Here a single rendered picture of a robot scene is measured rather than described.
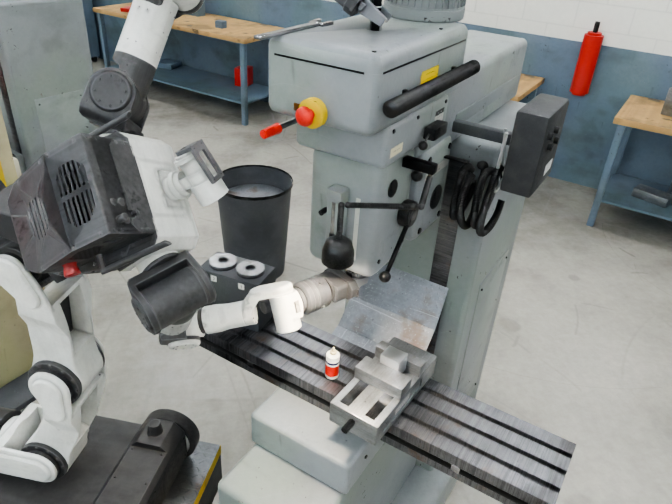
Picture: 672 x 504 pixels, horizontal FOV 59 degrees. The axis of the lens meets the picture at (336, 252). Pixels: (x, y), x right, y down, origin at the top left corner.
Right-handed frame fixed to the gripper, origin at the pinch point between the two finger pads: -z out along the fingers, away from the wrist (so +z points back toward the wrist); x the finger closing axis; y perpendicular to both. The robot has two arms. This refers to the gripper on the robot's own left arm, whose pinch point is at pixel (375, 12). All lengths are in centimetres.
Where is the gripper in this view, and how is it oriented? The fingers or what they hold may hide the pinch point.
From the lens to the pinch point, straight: 136.7
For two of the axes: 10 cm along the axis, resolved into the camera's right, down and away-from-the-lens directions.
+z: -7.9, -6.1, -0.4
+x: -3.3, 4.8, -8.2
